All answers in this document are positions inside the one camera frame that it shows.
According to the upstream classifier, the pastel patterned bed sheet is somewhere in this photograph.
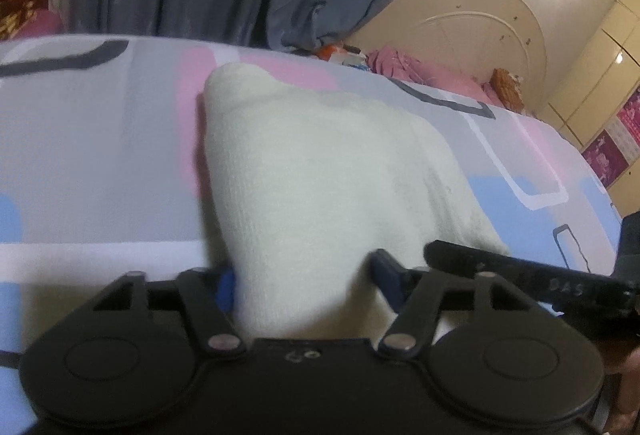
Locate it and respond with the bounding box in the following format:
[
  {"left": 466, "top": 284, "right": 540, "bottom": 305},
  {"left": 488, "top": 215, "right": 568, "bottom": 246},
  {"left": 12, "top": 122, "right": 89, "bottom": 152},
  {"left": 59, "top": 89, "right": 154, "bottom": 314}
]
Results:
[{"left": 0, "top": 34, "right": 626, "bottom": 416}]

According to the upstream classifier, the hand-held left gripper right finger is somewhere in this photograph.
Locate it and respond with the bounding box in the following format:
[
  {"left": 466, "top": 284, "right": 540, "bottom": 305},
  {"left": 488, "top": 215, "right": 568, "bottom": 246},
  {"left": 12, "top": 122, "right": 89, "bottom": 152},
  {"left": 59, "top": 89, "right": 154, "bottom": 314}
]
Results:
[{"left": 367, "top": 249, "right": 522, "bottom": 361}]

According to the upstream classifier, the white towel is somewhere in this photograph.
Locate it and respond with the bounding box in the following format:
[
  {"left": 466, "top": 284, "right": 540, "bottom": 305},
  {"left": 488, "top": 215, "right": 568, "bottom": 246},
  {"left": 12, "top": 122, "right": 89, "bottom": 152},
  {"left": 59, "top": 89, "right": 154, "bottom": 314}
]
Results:
[{"left": 200, "top": 62, "right": 512, "bottom": 347}]

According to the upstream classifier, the dark yellow floral cloth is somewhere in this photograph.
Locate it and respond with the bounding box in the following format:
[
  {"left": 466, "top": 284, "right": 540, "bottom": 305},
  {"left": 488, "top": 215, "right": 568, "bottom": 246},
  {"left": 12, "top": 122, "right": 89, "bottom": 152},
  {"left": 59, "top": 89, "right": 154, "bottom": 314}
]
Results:
[{"left": 0, "top": 0, "right": 37, "bottom": 42}]

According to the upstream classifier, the cream wardrobe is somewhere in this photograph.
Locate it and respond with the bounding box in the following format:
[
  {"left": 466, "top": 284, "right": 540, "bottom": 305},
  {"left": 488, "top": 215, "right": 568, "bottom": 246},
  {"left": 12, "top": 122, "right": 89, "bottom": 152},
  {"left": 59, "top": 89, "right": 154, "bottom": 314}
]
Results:
[{"left": 545, "top": 0, "right": 640, "bottom": 158}]

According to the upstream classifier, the orange patterned cloth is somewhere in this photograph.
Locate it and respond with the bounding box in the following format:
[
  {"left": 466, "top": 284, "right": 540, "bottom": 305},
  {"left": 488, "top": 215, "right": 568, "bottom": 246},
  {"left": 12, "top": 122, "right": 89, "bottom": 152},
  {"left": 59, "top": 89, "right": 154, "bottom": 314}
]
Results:
[{"left": 489, "top": 67, "right": 527, "bottom": 114}]

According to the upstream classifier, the blue white box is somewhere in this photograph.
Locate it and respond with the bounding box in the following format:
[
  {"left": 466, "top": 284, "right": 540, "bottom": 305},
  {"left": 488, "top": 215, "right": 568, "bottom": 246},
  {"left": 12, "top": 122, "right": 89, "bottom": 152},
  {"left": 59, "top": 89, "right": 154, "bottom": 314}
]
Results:
[{"left": 336, "top": 51, "right": 370, "bottom": 72}]

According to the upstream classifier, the pink crumpled blanket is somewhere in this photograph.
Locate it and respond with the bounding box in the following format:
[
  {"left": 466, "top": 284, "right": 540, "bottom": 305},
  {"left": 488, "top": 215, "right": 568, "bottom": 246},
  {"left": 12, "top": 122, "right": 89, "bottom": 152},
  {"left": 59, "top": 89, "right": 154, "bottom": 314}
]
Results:
[{"left": 367, "top": 46, "right": 503, "bottom": 108}]

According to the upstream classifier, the pink pillow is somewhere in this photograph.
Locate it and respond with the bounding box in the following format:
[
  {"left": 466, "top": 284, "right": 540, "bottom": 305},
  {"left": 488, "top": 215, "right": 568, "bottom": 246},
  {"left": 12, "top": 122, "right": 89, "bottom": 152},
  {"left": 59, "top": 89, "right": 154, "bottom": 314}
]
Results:
[{"left": 14, "top": 9, "right": 65, "bottom": 38}]

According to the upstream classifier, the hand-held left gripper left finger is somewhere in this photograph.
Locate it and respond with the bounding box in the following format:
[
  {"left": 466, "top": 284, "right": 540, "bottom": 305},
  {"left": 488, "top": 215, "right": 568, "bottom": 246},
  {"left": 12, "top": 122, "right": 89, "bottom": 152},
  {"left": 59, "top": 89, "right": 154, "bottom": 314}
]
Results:
[{"left": 92, "top": 266, "right": 248, "bottom": 361}]

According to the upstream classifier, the pink wall poster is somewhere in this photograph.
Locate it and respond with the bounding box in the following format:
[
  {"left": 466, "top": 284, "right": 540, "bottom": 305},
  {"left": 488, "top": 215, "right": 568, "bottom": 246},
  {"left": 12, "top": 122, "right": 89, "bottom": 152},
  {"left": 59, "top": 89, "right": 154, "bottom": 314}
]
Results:
[
  {"left": 582, "top": 130, "right": 630, "bottom": 190},
  {"left": 616, "top": 87, "right": 640, "bottom": 142}
]

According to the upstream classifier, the cream arched headboard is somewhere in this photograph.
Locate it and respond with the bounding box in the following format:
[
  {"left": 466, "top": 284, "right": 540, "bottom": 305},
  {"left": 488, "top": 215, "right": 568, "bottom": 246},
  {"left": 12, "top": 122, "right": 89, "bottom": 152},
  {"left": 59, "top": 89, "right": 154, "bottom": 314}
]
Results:
[{"left": 345, "top": 0, "right": 548, "bottom": 116}]

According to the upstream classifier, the person's right hand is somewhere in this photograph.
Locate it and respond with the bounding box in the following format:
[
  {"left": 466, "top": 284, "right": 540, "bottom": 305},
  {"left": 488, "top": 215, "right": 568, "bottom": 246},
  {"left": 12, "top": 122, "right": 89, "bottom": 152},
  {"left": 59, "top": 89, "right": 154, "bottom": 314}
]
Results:
[{"left": 597, "top": 332, "right": 640, "bottom": 435}]

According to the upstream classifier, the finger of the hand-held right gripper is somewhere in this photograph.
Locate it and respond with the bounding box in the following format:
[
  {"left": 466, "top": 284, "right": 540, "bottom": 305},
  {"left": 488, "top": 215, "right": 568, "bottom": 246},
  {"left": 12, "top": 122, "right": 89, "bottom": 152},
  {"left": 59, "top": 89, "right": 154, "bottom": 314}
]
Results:
[{"left": 423, "top": 240, "right": 640, "bottom": 316}]

